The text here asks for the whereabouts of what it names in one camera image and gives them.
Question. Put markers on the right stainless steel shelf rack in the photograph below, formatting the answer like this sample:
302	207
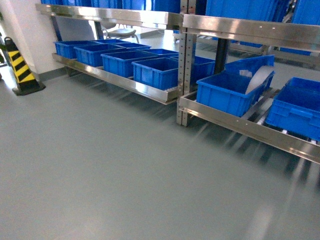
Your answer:
295	36

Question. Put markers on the small blue bin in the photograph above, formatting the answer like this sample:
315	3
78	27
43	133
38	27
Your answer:
120	63
159	73
66	48
91	54

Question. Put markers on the white curved sheet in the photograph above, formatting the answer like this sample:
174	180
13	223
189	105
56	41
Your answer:
259	77

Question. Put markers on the blue crate front left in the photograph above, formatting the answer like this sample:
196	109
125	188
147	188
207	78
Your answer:
296	110

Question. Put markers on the yellow black traffic cone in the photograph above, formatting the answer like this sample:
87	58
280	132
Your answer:
26	83

